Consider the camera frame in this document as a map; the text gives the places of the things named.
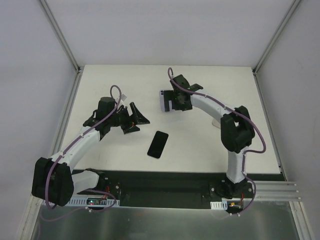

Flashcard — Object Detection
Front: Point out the phone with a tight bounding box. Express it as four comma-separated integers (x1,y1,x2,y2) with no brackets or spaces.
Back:
147,131,169,159

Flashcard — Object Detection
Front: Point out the beige translucent phone case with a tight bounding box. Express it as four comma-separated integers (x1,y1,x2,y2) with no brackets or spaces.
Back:
211,119,221,129

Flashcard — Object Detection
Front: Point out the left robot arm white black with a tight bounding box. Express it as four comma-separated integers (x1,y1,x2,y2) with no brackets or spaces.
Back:
31,97,150,207

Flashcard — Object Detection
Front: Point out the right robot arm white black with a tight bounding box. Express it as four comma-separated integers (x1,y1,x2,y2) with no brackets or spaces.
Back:
159,72,255,199

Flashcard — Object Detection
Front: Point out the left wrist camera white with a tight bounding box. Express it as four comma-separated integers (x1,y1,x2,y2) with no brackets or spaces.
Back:
120,94,127,101

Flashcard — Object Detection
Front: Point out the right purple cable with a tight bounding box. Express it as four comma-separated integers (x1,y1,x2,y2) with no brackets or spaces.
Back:
166,66,267,218

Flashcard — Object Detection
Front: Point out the purple cable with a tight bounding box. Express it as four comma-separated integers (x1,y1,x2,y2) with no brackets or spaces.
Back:
39,85,123,222
166,66,267,218

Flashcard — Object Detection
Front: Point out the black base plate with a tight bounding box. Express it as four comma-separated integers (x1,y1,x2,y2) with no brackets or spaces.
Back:
74,169,253,208

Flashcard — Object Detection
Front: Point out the left white cable duct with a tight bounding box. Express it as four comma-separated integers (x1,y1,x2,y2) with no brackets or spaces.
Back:
66,196,120,208

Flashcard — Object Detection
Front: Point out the white cable duct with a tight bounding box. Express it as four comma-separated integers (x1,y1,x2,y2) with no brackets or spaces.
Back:
66,196,120,208
210,200,228,211

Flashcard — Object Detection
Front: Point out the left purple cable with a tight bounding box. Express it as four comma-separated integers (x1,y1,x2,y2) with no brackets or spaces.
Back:
39,85,123,222

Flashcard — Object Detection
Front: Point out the left aluminium frame post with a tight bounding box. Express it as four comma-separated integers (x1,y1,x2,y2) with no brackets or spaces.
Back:
37,0,82,74

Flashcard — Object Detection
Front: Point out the aluminium frame post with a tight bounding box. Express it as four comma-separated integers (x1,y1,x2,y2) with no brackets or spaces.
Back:
252,0,303,76
37,0,82,74

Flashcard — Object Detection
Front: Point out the right white cable duct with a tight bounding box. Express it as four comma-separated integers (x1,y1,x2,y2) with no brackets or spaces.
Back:
210,200,228,211

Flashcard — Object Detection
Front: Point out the aluminium rail front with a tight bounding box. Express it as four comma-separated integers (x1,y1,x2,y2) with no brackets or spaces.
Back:
32,174,301,201

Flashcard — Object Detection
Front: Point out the right aluminium frame post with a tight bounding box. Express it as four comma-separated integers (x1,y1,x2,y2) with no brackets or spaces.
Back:
252,0,303,76

